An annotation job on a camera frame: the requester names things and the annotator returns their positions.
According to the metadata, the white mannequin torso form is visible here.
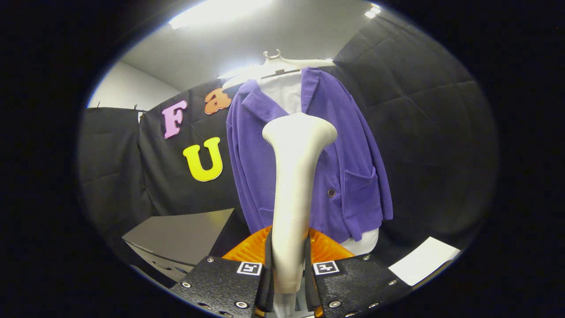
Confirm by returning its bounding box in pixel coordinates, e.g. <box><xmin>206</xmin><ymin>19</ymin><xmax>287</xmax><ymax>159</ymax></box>
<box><xmin>257</xmin><ymin>72</ymin><xmax>380</xmax><ymax>256</ymax></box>

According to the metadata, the white garment steamer head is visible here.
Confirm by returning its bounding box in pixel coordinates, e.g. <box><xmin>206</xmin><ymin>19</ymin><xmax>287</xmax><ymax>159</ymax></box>
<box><xmin>262</xmin><ymin>112</ymin><xmax>338</xmax><ymax>295</ymax></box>

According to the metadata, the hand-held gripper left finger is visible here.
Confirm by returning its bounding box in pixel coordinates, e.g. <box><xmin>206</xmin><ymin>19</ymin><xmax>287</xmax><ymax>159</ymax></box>
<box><xmin>170</xmin><ymin>226</ymin><xmax>273</xmax><ymax>318</ymax></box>

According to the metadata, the black backdrop cloth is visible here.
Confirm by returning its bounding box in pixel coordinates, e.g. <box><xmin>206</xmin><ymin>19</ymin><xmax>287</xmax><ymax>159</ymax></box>
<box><xmin>78</xmin><ymin>12</ymin><xmax>499</xmax><ymax>288</ymax></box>

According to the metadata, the grey cabinet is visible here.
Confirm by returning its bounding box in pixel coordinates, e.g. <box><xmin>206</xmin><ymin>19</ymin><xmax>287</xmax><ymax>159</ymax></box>
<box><xmin>121</xmin><ymin>208</ymin><xmax>237</xmax><ymax>284</ymax></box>

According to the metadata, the translucent steamer hose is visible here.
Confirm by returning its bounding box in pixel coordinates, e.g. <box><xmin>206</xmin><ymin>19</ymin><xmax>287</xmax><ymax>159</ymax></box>
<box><xmin>273</xmin><ymin>291</ymin><xmax>309</xmax><ymax>318</ymax></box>

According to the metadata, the white paper sheet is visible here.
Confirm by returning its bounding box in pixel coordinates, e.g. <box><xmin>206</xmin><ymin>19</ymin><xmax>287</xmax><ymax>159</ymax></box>
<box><xmin>388</xmin><ymin>237</ymin><xmax>461</xmax><ymax>287</ymax></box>

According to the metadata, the white clothes hanger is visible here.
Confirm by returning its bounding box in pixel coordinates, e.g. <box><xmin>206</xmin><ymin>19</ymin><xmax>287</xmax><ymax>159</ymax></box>
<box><xmin>221</xmin><ymin>49</ymin><xmax>336</xmax><ymax>92</ymax></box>

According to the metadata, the large ceiling light panel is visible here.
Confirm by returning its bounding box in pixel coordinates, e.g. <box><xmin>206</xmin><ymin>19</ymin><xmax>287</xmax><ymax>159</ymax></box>
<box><xmin>169</xmin><ymin>0</ymin><xmax>275</xmax><ymax>30</ymax></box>

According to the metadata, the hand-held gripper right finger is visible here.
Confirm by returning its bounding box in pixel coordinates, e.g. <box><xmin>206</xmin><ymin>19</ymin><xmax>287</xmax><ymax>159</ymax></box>
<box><xmin>305</xmin><ymin>227</ymin><xmax>414</xmax><ymax>318</ymax></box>

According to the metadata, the purple corduroy jacket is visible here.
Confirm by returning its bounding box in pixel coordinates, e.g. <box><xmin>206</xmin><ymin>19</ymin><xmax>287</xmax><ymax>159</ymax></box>
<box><xmin>226</xmin><ymin>67</ymin><xmax>394</xmax><ymax>245</ymax></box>

